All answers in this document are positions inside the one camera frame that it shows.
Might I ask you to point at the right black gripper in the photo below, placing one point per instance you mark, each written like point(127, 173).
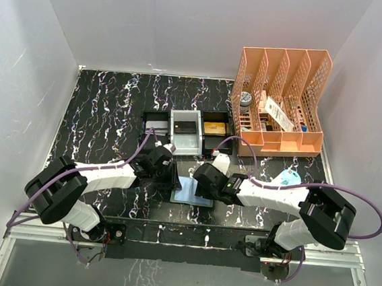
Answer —
point(202, 191)

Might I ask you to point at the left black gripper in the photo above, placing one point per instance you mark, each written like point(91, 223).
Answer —
point(172, 168)

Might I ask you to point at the green card holder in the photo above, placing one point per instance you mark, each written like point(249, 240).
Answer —
point(186, 195)

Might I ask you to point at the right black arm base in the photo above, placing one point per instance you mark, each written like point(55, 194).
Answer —
point(262, 247)

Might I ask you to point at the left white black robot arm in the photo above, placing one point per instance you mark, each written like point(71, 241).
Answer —
point(55, 192)

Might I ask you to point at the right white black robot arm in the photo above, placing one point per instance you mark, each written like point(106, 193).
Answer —
point(323, 216)

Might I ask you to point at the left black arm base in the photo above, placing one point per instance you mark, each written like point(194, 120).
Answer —
point(107, 233)

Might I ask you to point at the gold credit card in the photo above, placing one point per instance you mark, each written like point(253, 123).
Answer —
point(214, 128)

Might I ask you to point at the black credit card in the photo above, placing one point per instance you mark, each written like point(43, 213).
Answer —
point(185, 127)

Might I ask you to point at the right black tray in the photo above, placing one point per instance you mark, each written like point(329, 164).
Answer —
point(212, 142)

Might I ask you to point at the black tray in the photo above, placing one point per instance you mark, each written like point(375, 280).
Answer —
point(154, 115)
point(212, 142)

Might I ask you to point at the left black tray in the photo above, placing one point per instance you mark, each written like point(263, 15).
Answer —
point(154, 115)

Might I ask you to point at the white middle tray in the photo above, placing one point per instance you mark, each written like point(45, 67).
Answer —
point(186, 144)

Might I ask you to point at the round blue tape roll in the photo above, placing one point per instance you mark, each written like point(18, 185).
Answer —
point(287, 177)

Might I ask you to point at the small round jar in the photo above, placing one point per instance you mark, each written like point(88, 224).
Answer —
point(245, 101)

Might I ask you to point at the white paper packet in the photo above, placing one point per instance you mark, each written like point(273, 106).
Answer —
point(273, 109)

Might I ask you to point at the orange file organizer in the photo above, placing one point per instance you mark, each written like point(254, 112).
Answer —
point(295, 79)

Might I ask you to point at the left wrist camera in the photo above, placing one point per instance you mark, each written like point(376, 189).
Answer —
point(169, 146)

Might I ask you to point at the aluminium frame rail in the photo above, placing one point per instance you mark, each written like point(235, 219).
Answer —
point(163, 255)

